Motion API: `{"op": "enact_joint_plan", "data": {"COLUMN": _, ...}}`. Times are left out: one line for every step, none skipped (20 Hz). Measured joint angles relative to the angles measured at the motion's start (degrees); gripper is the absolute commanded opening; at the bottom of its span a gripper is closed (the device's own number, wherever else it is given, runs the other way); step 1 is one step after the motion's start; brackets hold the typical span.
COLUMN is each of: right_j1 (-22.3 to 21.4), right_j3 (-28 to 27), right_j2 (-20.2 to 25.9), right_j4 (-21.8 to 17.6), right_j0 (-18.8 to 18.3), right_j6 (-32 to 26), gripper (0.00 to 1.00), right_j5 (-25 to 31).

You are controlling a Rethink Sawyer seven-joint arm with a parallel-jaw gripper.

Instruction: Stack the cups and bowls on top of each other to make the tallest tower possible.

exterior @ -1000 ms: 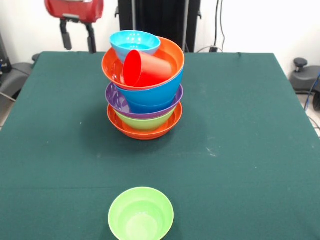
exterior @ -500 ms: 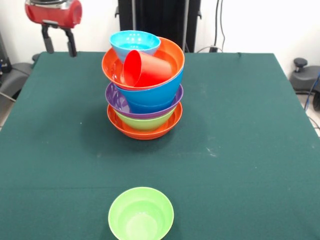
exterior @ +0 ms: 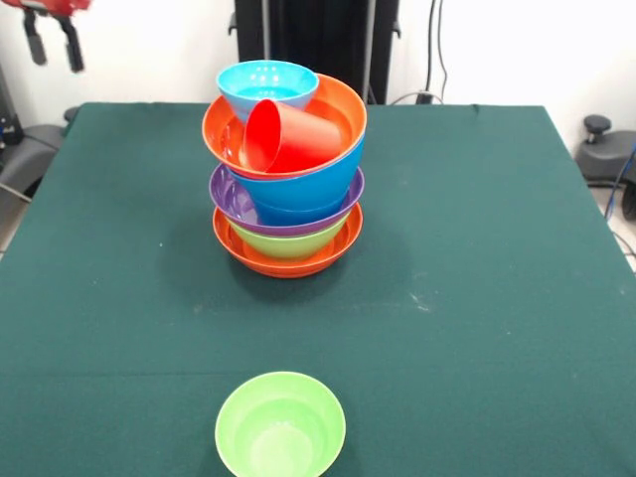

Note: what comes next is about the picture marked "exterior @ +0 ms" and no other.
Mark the orange bowl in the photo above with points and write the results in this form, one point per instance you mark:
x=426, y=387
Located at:
x=288, y=266
x=348, y=119

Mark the red cup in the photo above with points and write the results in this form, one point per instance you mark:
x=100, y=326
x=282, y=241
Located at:
x=298, y=144

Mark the small blue ribbed bowl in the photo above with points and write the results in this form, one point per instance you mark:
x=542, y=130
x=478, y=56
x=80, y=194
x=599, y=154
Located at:
x=268, y=87

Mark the dark green tablecloth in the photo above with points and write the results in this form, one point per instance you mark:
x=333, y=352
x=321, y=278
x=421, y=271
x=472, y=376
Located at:
x=447, y=298

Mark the large green bowl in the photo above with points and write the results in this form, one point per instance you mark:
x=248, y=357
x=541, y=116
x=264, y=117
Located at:
x=290, y=246

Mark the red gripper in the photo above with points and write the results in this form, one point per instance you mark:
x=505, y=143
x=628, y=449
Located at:
x=49, y=4

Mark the black pedestal leg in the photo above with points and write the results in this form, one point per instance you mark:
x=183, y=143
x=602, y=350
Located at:
x=606, y=154
x=30, y=149

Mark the small green bowl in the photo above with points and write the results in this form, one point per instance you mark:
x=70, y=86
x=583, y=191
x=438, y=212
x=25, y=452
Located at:
x=280, y=427

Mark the purple bowl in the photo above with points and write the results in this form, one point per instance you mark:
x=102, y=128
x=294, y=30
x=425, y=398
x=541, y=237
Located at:
x=231, y=199

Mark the large blue bowl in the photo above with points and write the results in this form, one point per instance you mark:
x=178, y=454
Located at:
x=308, y=186

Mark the translucent blue straight-sided bowl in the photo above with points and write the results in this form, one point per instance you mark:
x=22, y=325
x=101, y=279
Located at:
x=303, y=213

